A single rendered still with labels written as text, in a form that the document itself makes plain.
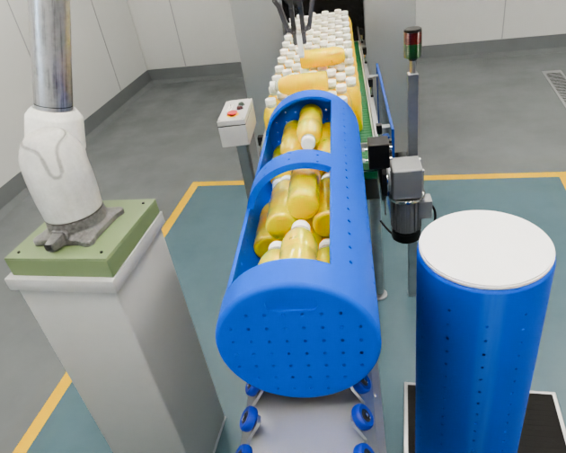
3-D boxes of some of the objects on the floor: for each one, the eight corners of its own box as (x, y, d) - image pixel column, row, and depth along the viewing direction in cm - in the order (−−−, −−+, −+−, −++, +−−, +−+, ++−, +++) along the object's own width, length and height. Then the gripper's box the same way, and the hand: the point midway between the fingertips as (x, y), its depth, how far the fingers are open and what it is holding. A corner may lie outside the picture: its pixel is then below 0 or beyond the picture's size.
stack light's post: (408, 296, 247) (408, 75, 186) (407, 290, 250) (406, 71, 189) (417, 296, 247) (419, 74, 185) (415, 290, 250) (417, 70, 189)
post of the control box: (274, 328, 242) (234, 137, 186) (275, 323, 245) (235, 133, 190) (282, 328, 241) (244, 137, 186) (283, 322, 245) (246, 132, 189)
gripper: (315, -39, 138) (323, 49, 151) (269, -32, 140) (280, 55, 153) (314, -34, 132) (323, 57, 145) (265, -27, 134) (278, 63, 147)
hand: (300, 44), depth 147 cm, fingers closed
